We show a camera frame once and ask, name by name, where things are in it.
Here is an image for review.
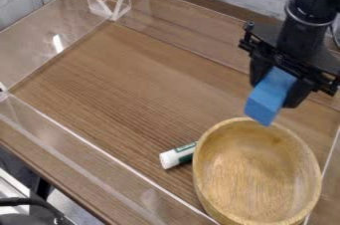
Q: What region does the clear acrylic barrier wall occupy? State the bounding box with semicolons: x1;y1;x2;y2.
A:
0;0;340;225

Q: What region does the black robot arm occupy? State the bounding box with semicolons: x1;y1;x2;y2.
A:
239;0;340;109

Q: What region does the black metal stand base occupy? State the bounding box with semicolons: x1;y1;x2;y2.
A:
0;207;72;225

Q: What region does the black cable loop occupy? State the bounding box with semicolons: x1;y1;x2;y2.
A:
0;197;65;225

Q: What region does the blue rectangular block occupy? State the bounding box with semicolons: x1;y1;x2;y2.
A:
244;67;296;126

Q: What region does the brown wooden bowl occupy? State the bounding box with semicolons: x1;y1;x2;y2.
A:
192;117;321;225

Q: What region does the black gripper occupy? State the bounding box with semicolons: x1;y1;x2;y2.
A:
239;22;340;109

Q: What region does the white green glue stick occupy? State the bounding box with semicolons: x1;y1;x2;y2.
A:
160;142;196;169

